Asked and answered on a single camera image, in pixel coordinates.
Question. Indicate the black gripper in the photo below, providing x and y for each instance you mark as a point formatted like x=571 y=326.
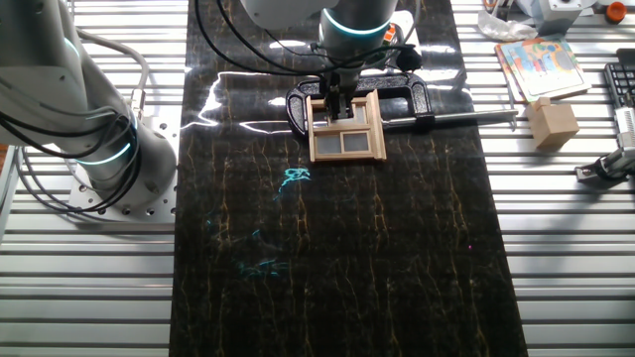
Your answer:
x=341 y=86

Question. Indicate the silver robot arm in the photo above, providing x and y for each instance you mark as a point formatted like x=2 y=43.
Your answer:
x=49 y=74

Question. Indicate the black metal C-clamp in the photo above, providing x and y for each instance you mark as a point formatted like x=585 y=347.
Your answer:
x=412 y=89

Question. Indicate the black marble pattern mat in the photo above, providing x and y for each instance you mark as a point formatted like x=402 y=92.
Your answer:
x=347 y=248

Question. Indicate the crumpled clear plastic bag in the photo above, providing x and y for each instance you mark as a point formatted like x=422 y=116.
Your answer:
x=506 y=29

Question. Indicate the colourful picture cards stack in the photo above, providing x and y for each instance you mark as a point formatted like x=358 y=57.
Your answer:
x=543 y=69

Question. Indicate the plain wooden block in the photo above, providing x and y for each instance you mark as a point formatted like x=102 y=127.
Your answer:
x=553 y=126

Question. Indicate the grey metal box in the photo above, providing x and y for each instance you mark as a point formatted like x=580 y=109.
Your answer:
x=560 y=15

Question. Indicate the silver metal actuator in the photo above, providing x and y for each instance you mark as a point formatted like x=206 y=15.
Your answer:
x=612 y=163

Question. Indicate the black keyboard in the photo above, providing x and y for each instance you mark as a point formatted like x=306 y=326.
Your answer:
x=620 y=84

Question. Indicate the orange round cap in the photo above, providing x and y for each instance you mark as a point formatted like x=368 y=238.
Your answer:
x=616 y=11

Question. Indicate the miniature wooden window frame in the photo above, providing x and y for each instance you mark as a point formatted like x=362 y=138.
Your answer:
x=347 y=130

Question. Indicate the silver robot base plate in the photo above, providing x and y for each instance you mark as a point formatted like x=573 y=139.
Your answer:
x=159 y=208

